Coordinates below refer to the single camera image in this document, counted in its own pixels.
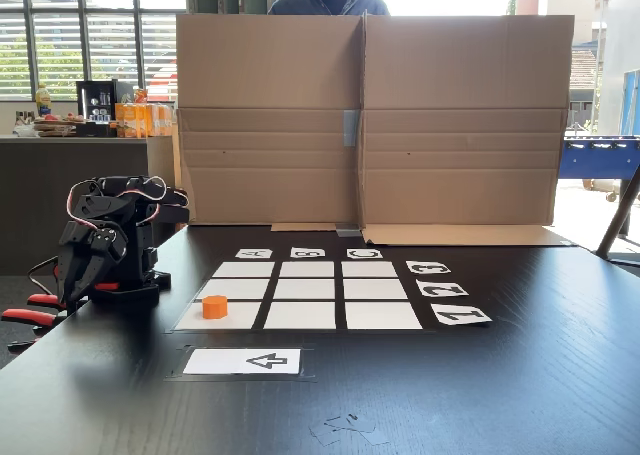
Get red black table clamp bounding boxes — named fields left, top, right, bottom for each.
left=0, top=307, right=59, bottom=352
left=27, top=280, right=121, bottom=316

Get number 1 paper sheet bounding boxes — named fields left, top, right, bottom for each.
left=429, top=303, right=493, bottom=327

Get grey metal leg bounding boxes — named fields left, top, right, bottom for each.
left=596, top=164, right=640, bottom=267

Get number 2 paper sheet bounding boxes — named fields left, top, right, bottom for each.
left=415, top=280, right=470, bottom=298

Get yellow bottle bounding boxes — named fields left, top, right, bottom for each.
left=35, top=83, right=54, bottom=118

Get dark counter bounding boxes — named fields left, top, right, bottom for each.
left=0, top=134, right=177, bottom=276

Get red white servo cable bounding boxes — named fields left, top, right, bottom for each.
left=66, top=175, right=169, bottom=231

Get round orange token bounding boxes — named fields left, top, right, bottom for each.
left=201, top=295, right=229, bottom=320

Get orange juice cartons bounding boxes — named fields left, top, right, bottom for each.
left=114, top=88, right=177, bottom=139

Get white arrow paper sheet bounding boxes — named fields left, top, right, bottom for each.
left=182, top=347, right=302, bottom=375

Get black mini fridge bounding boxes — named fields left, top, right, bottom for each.
left=75, top=79, right=134, bottom=137

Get black power cable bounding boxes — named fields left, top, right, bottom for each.
left=27, top=256, right=60, bottom=296

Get blue foosball table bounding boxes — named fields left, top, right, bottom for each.
left=562, top=133, right=640, bottom=202

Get food tray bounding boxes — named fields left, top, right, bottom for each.
left=32, top=112, right=89, bottom=138

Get number 3 paper sheet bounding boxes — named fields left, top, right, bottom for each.
left=405, top=260, right=451, bottom=275

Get white nine-square grid sheet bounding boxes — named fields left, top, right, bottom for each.
left=174, top=259, right=425, bottom=332

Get brown cardboard screen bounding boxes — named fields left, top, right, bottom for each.
left=172, top=13, right=576, bottom=249

